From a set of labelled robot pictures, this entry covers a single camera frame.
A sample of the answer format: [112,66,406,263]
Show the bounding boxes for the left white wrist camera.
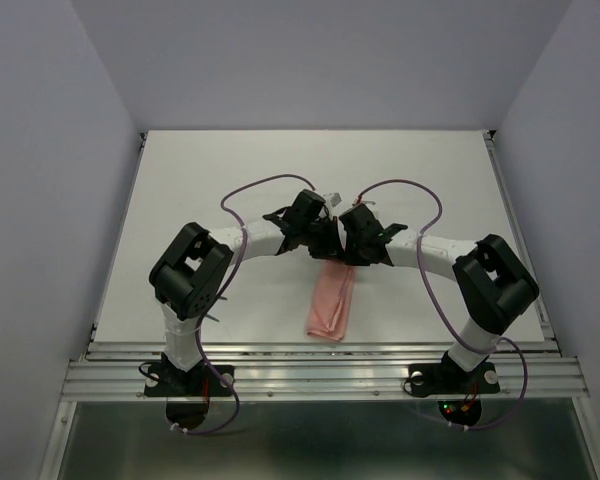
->
[323,192,342,208]

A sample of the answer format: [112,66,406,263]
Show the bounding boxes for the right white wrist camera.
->
[355,198,377,208]

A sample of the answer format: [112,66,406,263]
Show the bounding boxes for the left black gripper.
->
[301,216,344,262]

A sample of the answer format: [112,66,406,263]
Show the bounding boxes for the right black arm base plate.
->
[402,362,500,398]

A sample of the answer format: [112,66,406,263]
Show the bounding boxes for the pink satin napkin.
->
[306,261,356,342]

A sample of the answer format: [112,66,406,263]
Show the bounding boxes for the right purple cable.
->
[355,179,527,431]

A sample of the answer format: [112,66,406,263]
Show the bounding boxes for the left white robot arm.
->
[149,189,344,394]

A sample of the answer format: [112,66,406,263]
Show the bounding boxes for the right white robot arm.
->
[339,204,539,390]

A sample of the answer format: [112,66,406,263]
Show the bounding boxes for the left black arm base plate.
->
[138,361,232,398]

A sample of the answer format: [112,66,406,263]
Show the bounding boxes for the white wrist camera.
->
[355,198,377,208]
[323,192,342,208]

